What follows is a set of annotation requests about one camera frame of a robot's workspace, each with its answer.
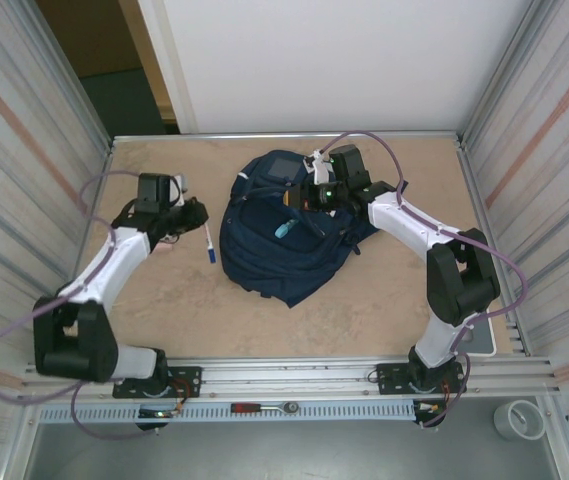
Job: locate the white marker blue cap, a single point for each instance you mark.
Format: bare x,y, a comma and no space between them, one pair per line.
209,245

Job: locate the teal tube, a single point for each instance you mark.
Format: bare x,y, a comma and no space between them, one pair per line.
285,229

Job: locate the navy blue backpack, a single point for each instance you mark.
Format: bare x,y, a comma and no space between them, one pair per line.
264,270

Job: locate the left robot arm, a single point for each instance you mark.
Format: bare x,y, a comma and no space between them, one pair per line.
114,255

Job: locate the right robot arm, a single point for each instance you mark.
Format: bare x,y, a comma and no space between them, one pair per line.
409,220

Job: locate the brown door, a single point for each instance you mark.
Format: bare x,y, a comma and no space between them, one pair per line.
89,35

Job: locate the small controller circuit board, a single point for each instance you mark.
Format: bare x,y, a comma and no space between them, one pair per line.
156,413
431,409

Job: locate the grey tape roll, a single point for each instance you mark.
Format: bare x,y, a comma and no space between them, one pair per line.
506,420

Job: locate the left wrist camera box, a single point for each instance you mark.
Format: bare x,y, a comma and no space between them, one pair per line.
180,187

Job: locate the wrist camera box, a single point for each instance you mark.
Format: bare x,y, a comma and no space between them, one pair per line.
180,187
320,170

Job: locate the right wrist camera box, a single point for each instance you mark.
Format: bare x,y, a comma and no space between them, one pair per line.
320,170

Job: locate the aluminium table edge rail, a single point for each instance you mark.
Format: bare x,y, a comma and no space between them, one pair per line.
164,136

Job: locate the white door frame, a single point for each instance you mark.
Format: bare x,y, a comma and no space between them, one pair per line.
174,75

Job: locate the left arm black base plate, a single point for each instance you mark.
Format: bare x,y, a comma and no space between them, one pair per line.
189,377

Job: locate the aluminium mounting rail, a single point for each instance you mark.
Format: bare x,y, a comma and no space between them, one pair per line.
289,370

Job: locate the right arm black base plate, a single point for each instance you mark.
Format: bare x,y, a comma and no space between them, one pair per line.
389,380

